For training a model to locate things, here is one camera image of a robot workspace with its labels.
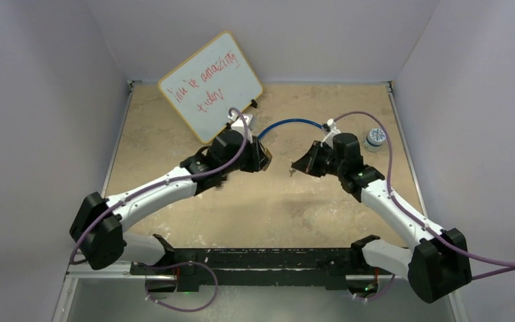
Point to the blue cable lock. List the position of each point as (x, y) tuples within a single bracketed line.
[(286, 121)]

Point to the silver key bunch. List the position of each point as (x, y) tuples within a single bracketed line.
[(291, 170)]

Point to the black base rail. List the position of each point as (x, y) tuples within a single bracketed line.
[(330, 268)]

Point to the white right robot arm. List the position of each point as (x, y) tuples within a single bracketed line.
[(432, 261)]

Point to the white dry-erase board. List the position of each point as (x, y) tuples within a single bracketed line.
[(204, 87)]

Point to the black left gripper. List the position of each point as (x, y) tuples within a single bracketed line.
[(257, 158)]

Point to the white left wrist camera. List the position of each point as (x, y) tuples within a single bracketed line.
[(243, 125)]

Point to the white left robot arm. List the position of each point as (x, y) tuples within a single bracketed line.
[(100, 228)]

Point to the brass padlock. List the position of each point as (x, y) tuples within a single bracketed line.
[(267, 158)]

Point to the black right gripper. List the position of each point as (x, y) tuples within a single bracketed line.
[(308, 164)]

